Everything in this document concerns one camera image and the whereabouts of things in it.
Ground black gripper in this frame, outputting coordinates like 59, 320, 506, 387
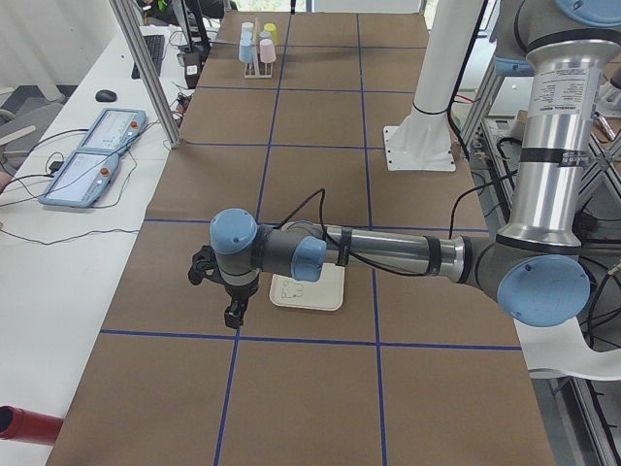
220, 271, 260, 328

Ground pink plastic cup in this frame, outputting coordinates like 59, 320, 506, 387
259, 39, 277, 64

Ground yellow plastic cup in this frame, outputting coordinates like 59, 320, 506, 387
263, 22, 279, 46

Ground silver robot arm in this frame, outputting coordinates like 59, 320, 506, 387
205, 1, 620, 329

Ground cream plastic tray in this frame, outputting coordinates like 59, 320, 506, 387
268, 220, 348, 313

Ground lower teach pendant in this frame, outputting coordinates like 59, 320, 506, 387
38, 150, 120, 208

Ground teach pendant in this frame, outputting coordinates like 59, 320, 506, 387
38, 150, 120, 208
78, 108, 147, 154

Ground upper teach pendant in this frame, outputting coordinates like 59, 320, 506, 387
78, 108, 147, 154

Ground red cylinder tube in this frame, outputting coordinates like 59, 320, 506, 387
1, 406, 64, 446

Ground black computer mouse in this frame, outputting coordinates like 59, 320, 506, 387
95, 89, 117, 103

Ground black keyboard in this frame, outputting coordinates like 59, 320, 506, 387
143, 35, 165, 76

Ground white wire cup rack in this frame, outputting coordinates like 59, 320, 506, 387
239, 18, 277, 79

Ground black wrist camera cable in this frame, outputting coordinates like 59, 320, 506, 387
276, 187, 515, 276

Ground aluminium frame post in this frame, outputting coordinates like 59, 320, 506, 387
109, 0, 180, 149

